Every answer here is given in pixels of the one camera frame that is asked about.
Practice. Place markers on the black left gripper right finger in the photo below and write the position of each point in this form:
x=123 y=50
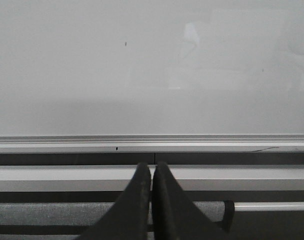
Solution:
x=175 y=216

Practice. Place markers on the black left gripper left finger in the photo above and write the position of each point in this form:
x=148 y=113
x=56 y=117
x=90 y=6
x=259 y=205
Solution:
x=127 y=219

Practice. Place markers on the white whiteboard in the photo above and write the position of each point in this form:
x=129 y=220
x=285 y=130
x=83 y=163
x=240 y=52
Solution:
x=151 y=76

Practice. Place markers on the grey fabric roll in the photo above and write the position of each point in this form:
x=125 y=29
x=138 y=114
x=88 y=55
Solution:
x=84 y=213

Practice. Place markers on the white horizontal stand rod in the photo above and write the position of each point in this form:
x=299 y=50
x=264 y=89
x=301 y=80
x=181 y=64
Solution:
x=269 y=206

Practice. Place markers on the white whiteboard stand frame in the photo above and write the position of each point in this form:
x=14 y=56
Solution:
x=82 y=178

